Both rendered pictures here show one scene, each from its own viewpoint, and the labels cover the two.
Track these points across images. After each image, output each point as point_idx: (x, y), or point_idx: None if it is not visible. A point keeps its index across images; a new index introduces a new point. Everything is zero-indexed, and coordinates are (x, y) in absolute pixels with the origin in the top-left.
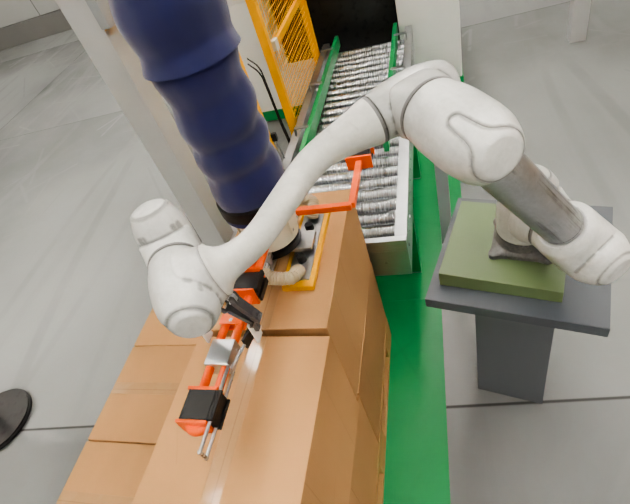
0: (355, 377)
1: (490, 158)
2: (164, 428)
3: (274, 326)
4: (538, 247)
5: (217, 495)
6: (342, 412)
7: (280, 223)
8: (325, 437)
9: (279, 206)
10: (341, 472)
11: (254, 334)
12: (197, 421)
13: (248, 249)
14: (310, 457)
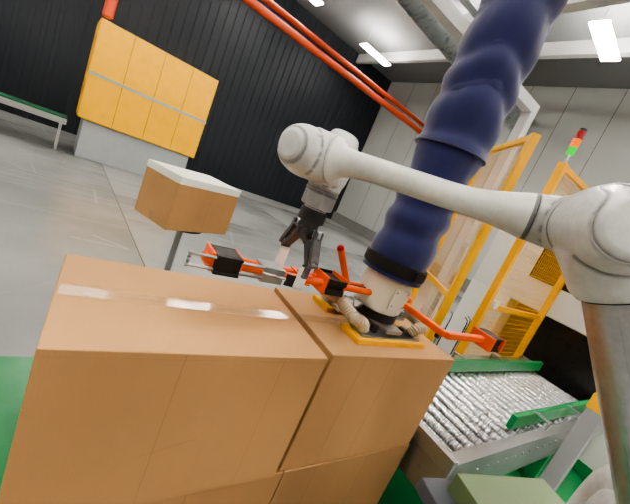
0: (299, 455)
1: (624, 216)
2: (195, 276)
3: (309, 323)
4: None
5: (154, 302)
6: (262, 427)
7: (397, 175)
8: (234, 390)
9: (408, 170)
10: (200, 455)
11: (297, 277)
12: (213, 250)
13: (364, 158)
14: (212, 358)
